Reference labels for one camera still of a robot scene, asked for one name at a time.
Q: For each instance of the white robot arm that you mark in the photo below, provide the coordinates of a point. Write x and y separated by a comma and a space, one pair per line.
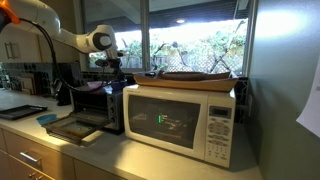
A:
46, 20

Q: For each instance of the round ceiling light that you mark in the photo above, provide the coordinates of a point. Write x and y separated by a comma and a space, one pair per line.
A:
180, 21

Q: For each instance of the wooden cutting boards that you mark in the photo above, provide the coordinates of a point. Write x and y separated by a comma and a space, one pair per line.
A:
28, 84

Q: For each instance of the grey window frame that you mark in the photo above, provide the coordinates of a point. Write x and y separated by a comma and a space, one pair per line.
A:
144, 35

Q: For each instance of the small blue bowl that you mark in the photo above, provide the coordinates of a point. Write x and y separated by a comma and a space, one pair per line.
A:
46, 119

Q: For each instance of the white paper sheet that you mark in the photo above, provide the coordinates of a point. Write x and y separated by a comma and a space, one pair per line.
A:
313, 106

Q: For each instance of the black baking tray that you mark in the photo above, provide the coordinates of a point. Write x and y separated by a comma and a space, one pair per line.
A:
18, 111

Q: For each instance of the dark wooden bowl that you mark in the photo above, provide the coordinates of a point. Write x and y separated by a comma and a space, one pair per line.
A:
190, 76

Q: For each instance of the blue plastic bowl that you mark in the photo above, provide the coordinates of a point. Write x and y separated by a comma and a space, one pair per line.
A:
118, 85

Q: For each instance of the black silver toaster oven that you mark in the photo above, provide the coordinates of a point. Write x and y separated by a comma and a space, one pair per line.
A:
96, 108

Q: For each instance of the purple plastic bowl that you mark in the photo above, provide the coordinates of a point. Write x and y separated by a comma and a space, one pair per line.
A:
96, 85

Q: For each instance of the black coffee maker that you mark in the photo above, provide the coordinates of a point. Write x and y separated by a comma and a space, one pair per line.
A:
65, 86

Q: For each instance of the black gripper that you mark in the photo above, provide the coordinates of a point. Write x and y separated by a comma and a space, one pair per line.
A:
116, 68

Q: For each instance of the white microwave oven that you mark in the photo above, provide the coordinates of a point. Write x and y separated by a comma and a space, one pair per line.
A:
173, 123

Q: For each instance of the light wooden tray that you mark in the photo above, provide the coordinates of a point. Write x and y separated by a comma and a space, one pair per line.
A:
186, 85

